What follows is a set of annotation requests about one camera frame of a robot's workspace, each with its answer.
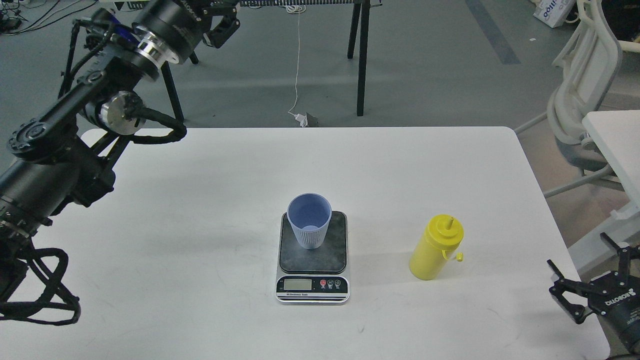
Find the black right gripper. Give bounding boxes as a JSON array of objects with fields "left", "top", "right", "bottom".
[{"left": 546, "top": 232, "right": 640, "bottom": 346}]

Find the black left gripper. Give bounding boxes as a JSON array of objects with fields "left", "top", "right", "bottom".
[{"left": 132, "top": 0, "right": 242, "bottom": 64}]

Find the yellow squeeze bottle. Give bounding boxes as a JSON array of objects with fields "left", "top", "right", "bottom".
[{"left": 409, "top": 214, "right": 464, "bottom": 281}]

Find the blue ribbed plastic cup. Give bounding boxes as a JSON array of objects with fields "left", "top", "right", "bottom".
[{"left": 286, "top": 193, "right": 333, "bottom": 250}]

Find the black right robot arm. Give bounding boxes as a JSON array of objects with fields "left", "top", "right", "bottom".
[{"left": 547, "top": 232, "right": 640, "bottom": 355}]

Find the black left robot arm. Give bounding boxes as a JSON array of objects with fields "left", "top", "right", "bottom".
[{"left": 1, "top": 0, "right": 240, "bottom": 326}]

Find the digital kitchen scale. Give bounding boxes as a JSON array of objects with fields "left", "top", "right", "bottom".
[{"left": 275, "top": 210, "right": 351, "bottom": 305}]

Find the black trestle table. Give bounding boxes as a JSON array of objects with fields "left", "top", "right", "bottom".
[{"left": 114, "top": 0, "right": 385, "bottom": 124}]

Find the white office chair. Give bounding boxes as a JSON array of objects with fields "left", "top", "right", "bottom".
[{"left": 514, "top": 0, "right": 639, "bottom": 198}]

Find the white printed bag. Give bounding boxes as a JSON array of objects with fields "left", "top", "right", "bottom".
[{"left": 532, "top": 0, "right": 576, "bottom": 28}]

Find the white hanging cable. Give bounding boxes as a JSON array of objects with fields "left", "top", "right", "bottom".
[{"left": 286, "top": 4, "right": 309, "bottom": 128}]

